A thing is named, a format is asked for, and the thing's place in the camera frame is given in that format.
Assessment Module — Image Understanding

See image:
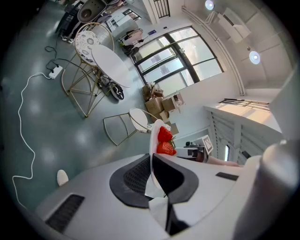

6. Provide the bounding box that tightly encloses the person's right forearm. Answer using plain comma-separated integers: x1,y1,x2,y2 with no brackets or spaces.
208,156,241,167

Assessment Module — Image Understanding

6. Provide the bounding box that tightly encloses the large black-framed window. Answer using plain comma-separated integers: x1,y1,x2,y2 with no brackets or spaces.
130,26,225,91

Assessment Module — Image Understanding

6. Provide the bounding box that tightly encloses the round white table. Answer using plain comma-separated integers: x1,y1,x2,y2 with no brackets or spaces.
67,44,131,118

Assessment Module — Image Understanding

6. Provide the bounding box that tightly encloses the white power cable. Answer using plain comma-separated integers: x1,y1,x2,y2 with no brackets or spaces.
11,72,53,209

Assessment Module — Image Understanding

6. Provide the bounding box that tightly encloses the clothes rack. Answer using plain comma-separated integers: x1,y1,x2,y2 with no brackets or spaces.
118,28,144,57

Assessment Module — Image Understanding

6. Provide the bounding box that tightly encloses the white air conditioner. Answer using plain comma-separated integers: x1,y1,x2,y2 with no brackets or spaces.
217,7,251,44

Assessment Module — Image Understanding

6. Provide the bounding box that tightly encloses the gold wire frame chair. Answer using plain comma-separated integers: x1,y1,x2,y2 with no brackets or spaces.
61,22,115,97
103,107,160,146

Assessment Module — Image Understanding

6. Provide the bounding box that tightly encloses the small cardboard box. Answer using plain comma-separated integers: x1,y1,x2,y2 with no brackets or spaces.
161,95,181,113

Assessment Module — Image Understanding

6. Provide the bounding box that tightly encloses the white louvered cabinet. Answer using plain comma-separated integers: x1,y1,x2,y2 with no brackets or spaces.
203,103,283,166

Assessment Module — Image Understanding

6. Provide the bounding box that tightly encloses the person's white shoe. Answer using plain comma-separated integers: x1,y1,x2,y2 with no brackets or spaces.
57,169,69,187

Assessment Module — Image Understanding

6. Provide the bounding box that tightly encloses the red strawberry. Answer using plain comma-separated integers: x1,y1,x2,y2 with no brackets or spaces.
156,141,177,156
157,126,173,143

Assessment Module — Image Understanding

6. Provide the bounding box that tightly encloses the white power strip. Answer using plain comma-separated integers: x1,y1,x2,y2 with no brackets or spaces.
48,65,63,79

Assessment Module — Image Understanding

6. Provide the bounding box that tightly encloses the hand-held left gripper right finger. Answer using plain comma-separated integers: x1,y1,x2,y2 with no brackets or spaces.
152,153,246,236

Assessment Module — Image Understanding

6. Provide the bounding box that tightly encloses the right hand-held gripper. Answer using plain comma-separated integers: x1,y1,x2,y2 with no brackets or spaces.
175,135,213,163

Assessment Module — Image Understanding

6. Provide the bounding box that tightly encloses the open cardboard box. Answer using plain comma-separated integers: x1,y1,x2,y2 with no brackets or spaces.
142,82,164,101

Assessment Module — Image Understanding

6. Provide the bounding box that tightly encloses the large closed cardboard box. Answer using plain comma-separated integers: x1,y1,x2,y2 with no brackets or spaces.
144,97,165,115

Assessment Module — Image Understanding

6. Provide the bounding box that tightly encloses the grey shell armchair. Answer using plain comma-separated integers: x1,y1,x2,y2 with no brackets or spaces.
77,0,106,23

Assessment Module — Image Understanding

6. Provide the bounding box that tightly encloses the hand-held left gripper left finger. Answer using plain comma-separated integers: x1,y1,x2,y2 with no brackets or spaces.
35,153,170,240

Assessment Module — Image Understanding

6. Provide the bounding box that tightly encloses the black power cable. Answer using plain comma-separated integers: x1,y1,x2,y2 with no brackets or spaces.
44,35,94,73

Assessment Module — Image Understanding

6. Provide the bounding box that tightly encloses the black equipment bag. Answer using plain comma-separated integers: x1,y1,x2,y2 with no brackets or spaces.
109,83,125,101

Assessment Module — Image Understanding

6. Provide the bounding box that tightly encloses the white round plate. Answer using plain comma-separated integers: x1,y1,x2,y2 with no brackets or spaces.
149,119,173,189

